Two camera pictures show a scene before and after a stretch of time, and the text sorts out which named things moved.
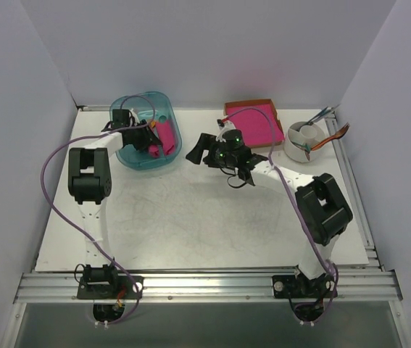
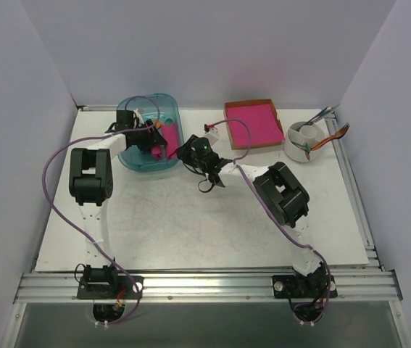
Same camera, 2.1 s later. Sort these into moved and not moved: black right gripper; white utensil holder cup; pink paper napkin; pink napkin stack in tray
Moved: black right gripper
Not moved: pink paper napkin; pink napkin stack in tray; white utensil holder cup
